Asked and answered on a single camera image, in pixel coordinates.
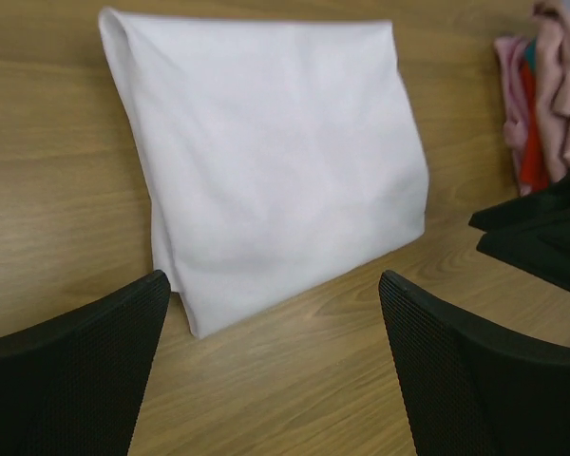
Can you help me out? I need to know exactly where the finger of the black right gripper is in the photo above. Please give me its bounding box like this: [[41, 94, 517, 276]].
[[477, 208, 570, 292], [468, 174, 570, 232]]

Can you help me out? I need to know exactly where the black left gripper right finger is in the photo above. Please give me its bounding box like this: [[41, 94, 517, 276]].
[[379, 271, 570, 455]]

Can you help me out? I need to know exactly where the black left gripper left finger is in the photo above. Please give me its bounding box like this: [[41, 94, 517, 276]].
[[0, 271, 171, 455]]

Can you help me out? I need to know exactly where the white t shirt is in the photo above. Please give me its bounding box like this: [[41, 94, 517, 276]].
[[98, 8, 429, 338]]

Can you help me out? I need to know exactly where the red folded t shirt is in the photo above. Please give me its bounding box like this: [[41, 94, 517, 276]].
[[520, 62, 550, 193]]

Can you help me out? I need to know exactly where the pink folded t shirt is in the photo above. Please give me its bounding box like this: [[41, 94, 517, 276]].
[[494, 1, 570, 196]]

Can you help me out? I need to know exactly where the teal folded t shirt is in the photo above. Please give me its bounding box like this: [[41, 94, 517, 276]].
[[524, 40, 537, 72]]

